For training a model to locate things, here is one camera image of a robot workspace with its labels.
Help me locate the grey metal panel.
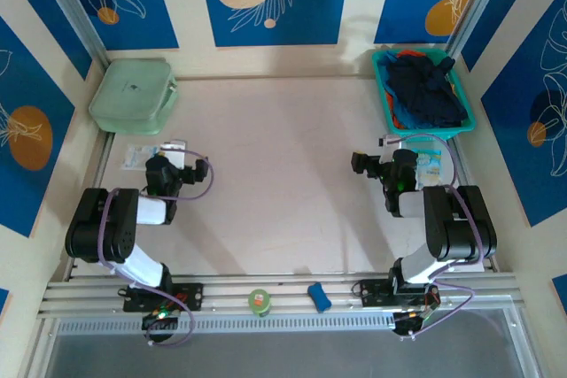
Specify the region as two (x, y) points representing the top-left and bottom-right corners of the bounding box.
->
(42, 306), (544, 378)

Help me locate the aluminium frame post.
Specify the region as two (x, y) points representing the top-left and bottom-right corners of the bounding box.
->
(444, 0), (509, 59)
(31, 0), (112, 70)

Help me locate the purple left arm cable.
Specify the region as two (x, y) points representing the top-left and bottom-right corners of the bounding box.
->
(97, 150), (216, 347)

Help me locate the aluminium frame rail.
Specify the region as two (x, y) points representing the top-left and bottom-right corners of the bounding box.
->
(37, 272), (524, 320)

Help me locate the grey slotted cable duct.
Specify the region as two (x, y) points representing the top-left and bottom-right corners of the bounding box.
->
(56, 313), (398, 337)

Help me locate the navy blue t-shirt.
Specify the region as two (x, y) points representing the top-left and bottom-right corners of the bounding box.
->
(383, 53), (470, 129)

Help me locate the green tape roll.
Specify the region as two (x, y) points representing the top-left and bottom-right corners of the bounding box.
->
(247, 288), (273, 319)

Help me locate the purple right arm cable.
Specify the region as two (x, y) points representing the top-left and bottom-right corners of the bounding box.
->
(396, 132), (486, 340)

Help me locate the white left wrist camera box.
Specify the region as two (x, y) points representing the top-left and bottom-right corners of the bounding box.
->
(159, 141), (187, 167)

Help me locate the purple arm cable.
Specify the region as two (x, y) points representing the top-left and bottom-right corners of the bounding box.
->
(396, 132), (486, 340)
(97, 150), (216, 347)

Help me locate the mint green zip case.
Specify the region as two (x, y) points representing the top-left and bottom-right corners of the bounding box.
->
(88, 58), (180, 136)

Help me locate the blue foam block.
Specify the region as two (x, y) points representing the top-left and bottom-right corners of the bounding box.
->
(307, 281), (333, 313)

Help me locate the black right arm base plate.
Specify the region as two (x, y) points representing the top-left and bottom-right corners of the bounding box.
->
(360, 278), (440, 309)

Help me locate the teal plastic basket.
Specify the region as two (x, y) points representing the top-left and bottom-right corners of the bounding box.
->
(370, 47), (478, 141)

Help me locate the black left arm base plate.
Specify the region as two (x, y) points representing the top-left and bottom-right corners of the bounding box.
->
(122, 282), (206, 313)

